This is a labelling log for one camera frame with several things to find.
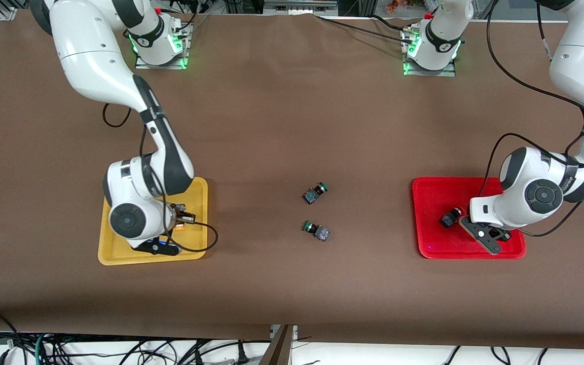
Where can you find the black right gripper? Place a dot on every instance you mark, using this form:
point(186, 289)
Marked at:
point(178, 212)

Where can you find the yellow push button switch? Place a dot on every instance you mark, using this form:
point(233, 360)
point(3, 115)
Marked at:
point(179, 227)

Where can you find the red push button switch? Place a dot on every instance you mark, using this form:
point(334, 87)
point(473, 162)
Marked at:
point(449, 219)

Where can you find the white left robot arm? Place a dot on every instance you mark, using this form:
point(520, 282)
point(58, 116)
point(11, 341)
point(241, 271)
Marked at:
point(581, 71)

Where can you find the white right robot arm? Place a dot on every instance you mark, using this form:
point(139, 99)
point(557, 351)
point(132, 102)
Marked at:
point(94, 56)

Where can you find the yellow plastic tray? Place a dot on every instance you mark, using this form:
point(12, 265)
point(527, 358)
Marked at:
point(195, 203)

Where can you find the brown table cover mat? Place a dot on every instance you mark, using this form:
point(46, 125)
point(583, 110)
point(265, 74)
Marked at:
point(292, 101)

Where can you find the red plastic tray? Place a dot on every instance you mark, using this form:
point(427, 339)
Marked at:
point(434, 203)

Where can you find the orange background object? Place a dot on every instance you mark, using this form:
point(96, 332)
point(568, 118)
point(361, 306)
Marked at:
point(398, 6)

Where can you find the green push button switch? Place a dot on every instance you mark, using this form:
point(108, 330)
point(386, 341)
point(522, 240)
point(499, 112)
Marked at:
point(319, 232)
point(314, 194)

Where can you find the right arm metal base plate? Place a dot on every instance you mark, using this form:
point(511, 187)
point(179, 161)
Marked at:
point(183, 53)

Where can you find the aluminium corner bracket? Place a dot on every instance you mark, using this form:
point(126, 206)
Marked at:
point(7, 13)

